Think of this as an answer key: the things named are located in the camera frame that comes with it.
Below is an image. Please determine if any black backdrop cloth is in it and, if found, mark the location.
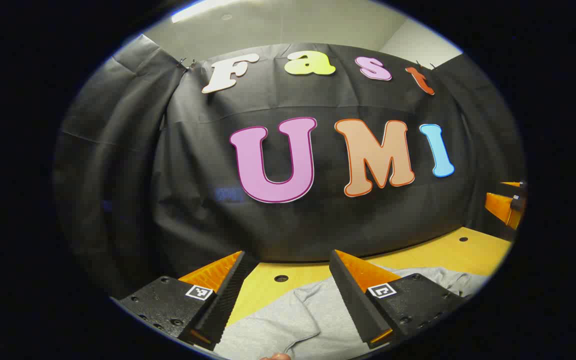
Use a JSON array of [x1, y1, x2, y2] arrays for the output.
[[52, 34, 527, 297]]

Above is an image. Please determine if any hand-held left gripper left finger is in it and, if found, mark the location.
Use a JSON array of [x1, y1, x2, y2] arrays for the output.
[[110, 250, 259, 351]]

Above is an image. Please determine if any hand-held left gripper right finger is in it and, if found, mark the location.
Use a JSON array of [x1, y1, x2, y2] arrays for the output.
[[328, 248, 469, 350]]

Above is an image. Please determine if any grey zip-neck sweatshirt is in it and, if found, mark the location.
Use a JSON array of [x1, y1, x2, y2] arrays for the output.
[[213, 266, 492, 360]]

